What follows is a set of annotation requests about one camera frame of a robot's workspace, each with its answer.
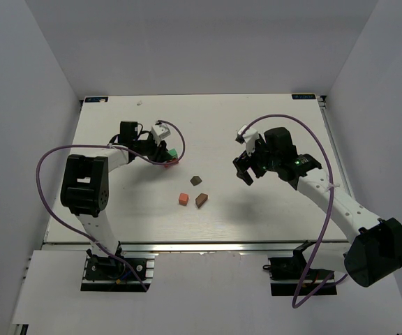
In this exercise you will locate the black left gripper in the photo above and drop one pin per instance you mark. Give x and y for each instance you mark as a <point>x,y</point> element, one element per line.
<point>160,152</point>

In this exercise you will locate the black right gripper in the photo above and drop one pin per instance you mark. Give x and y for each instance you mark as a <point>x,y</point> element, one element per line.
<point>250,162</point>

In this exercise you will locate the green rectangular wood block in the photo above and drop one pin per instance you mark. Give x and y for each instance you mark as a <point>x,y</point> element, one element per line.
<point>172,155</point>

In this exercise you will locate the brown wood block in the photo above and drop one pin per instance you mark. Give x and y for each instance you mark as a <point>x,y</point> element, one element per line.
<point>201,199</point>

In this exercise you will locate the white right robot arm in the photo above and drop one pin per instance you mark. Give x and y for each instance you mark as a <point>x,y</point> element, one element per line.
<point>375,245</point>

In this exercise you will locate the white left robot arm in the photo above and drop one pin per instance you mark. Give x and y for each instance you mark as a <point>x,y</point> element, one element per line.
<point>85,188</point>

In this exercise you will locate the olive roof wood block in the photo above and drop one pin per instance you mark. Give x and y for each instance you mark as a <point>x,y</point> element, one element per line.
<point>195,180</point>

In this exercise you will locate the salmon cube wood block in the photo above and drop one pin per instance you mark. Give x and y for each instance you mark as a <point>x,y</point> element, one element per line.
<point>183,199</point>

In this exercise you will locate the blue label right corner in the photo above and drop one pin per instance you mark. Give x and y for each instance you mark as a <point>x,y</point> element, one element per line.
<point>303,96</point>

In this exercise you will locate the blue label corner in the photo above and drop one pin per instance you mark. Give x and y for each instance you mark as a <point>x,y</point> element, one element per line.
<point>96,99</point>
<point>303,96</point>

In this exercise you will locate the blue label left corner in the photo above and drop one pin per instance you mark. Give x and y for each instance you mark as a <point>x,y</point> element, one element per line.
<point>96,99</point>

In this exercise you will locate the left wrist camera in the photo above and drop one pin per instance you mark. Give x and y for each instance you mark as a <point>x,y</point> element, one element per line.
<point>159,132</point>

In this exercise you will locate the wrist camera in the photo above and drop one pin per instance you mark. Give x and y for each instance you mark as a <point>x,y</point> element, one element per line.
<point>159,132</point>
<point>248,136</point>

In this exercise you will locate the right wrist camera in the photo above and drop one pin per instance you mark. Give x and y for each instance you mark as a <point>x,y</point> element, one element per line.
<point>248,136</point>

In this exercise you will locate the right side aluminium rail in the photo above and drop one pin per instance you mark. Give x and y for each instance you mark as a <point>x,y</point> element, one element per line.
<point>322,102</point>

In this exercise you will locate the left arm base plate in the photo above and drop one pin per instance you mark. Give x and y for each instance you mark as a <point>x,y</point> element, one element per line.
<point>101,275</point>

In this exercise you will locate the aluminium table edge rail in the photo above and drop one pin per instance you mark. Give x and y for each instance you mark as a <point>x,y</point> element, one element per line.
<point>168,247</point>

